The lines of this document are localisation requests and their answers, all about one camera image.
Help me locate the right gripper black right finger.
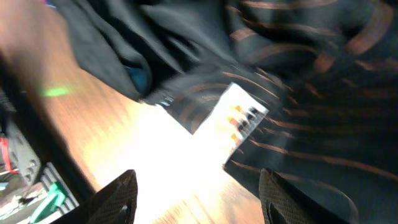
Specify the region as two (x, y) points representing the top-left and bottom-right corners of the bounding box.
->
(259, 169), (342, 224)

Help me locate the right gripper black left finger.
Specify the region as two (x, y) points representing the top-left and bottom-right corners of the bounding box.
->
(53, 169), (137, 224)

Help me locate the black orange-patterned jersey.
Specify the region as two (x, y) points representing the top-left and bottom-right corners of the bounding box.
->
(55, 0), (397, 223)

